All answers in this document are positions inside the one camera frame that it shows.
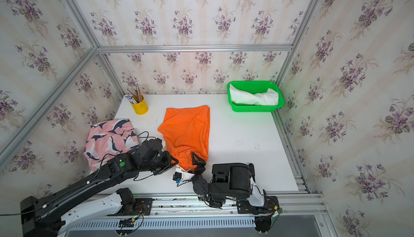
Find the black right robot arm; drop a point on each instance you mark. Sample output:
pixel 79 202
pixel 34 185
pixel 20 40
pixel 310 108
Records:
pixel 234 182

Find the aluminium rail frame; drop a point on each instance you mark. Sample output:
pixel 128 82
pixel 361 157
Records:
pixel 174 212

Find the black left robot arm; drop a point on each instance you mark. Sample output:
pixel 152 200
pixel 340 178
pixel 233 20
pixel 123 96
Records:
pixel 55 214

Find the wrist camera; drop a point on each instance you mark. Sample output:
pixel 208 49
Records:
pixel 181 176
pixel 150 149

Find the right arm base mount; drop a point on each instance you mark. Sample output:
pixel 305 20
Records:
pixel 271 207

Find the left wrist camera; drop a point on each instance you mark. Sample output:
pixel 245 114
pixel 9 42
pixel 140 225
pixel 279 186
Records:
pixel 150 149

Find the orange cloth garment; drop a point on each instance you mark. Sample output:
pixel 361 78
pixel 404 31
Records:
pixel 186 131

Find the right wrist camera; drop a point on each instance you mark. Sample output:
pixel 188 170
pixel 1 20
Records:
pixel 181 176

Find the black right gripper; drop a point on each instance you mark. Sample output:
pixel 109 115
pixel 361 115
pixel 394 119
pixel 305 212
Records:
pixel 202 163

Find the yellow pencil cup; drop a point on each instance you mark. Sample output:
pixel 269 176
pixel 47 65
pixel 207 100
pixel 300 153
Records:
pixel 141 107

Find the white shorts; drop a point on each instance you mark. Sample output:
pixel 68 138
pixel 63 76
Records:
pixel 269 98

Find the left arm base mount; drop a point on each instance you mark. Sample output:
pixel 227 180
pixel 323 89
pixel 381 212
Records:
pixel 131 205

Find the pink shark print garment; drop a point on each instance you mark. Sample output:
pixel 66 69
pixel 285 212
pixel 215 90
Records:
pixel 107 139

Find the green plastic basket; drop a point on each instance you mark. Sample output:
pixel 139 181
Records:
pixel 254 87

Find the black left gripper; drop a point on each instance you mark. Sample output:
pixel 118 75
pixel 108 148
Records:
pixel 167 160

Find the colored pencils bundle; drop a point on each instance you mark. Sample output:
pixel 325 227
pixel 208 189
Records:
pixel 135 93

